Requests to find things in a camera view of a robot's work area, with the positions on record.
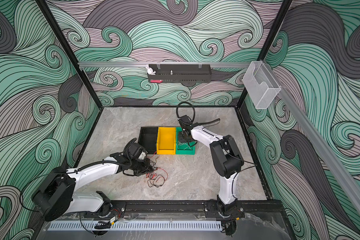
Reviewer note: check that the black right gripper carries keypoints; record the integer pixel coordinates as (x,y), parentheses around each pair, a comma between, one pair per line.
(180,138)

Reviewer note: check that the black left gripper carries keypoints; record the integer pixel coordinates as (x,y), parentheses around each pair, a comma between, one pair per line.
(147,167)

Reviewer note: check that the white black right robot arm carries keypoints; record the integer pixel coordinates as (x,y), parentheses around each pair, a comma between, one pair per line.
(227,161)

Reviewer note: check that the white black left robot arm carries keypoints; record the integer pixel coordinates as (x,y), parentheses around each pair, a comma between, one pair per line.
(57,194)

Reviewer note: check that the green storage bin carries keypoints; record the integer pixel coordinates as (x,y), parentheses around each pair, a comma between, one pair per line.
(183,148)

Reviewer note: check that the yellow storage bin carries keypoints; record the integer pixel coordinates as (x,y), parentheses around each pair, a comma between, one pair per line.
(166,141)

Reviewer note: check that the black storage bin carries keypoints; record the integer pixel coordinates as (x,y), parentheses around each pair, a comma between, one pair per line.
(148,139)

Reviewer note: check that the white rabbit figurine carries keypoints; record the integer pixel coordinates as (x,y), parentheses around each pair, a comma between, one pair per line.
(150,70)

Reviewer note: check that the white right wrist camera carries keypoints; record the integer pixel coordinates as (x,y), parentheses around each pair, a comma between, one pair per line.
(185,122)

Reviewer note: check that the white slotted cable duct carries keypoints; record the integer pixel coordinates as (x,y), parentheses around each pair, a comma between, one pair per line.
(138,226)

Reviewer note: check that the black wall shelf tray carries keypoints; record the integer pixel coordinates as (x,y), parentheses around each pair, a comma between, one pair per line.
(184,74)

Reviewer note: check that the clear plastic wall holder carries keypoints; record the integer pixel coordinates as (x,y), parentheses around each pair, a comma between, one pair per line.
(261,84)

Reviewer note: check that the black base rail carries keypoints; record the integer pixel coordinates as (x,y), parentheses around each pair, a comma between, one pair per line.
(206,208)

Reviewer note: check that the aluminium wall rail back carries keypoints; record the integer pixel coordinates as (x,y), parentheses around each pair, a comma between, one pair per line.
(127,64)

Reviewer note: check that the black corner frame post right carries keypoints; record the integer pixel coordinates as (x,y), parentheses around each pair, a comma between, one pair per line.
(275,27)

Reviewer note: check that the black corner frame post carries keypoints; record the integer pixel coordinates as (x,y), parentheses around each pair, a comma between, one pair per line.
(275,27)
(43,6)

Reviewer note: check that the black corner frame post left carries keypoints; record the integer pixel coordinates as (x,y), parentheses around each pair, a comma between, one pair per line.
(43,6)

